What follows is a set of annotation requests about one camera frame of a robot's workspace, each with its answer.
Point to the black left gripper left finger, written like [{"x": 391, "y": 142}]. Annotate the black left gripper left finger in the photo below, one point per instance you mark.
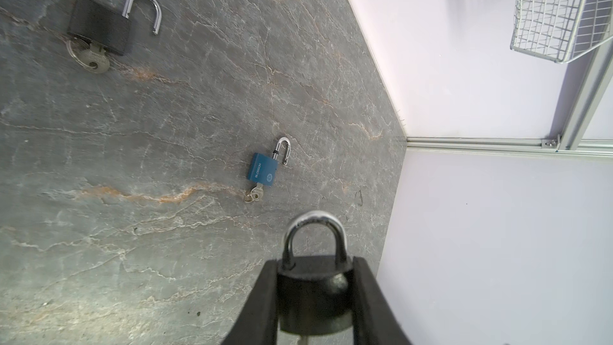
[{"x": 257, "y": 322}]

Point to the blue padlock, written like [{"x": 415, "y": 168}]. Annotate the blue padlock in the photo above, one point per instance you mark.
[{"x": 263, "y": 168}]

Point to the small black padlock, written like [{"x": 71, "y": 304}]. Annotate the small black padlock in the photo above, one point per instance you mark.
[{"x": 314, "y": 292}]

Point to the aluminium frame corner post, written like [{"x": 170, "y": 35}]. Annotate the aluminium frame corner post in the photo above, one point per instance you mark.
[{"x": 593, "y": 87}]

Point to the white wire wall basket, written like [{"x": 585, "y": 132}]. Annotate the white wire wall basket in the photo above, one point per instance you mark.
[{"x": 561, "y": 31}]

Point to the large silver key with ring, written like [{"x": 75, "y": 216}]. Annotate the large silver key with ring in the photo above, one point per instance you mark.
[{"x": 91, "y": 56}]

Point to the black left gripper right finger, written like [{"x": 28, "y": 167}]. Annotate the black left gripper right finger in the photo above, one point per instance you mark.
[{"x": 373, "y": 320}]

